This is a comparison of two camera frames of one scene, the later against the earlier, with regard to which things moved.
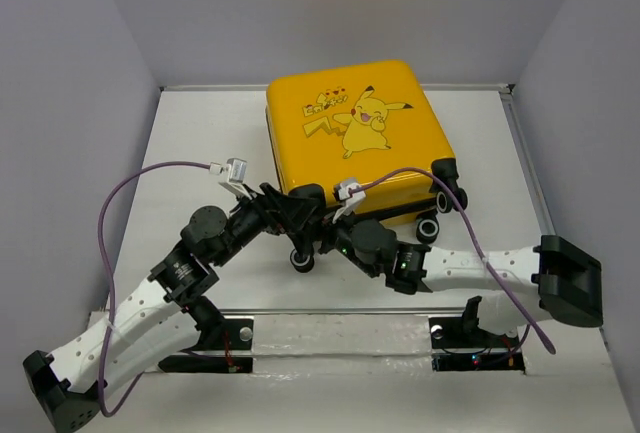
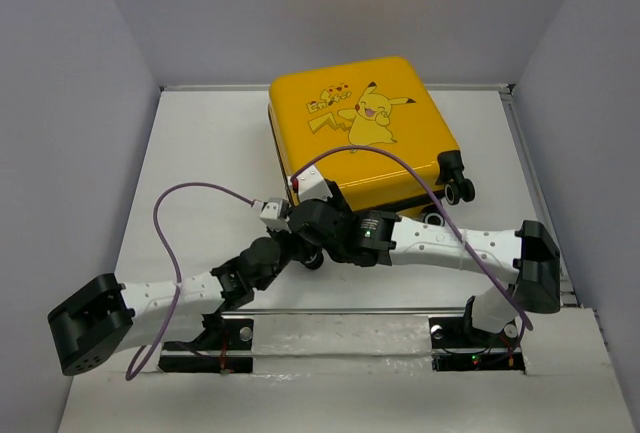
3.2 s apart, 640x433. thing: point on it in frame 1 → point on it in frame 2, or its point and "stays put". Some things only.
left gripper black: x=293 y=212 → x=294 y=239
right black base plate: x=459 y=346 stays put
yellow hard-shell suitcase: x=375 y=134 stays put
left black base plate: x=233 y=334 stays put
